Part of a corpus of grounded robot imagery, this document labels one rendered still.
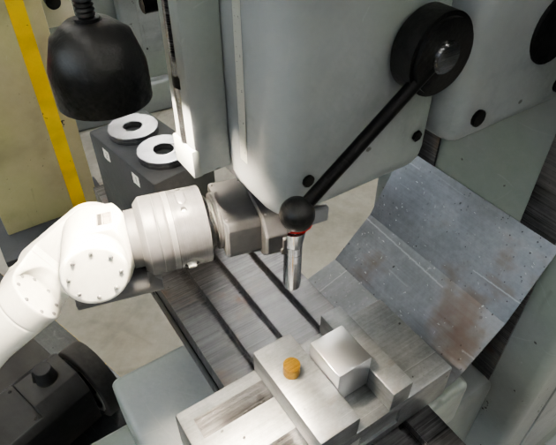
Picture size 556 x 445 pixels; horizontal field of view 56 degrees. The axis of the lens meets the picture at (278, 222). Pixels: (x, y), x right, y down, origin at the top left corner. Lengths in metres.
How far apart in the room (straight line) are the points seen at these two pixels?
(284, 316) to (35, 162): 1.76
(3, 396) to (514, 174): 1.12
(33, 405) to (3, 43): 1.40
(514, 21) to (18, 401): 1.17
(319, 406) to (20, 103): 1.91
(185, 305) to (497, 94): 0.60
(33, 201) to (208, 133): 2.13
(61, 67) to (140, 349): 1.72
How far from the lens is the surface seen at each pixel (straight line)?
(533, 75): 0.61
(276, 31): 0.39
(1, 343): 0.62
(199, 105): 0.46
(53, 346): 1.64
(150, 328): 2.11
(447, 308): 0.94
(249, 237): 0.57
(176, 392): 0.92
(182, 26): 0.43
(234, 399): 0.72
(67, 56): 0.40
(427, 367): 0.77
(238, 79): 0.44
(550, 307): 0.94
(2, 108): 2.34
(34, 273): 0.64
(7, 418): 1.31
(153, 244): 0.55
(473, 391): 1.11
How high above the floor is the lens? 1.63
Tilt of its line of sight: 41 degrees down
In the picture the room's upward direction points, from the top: straight up
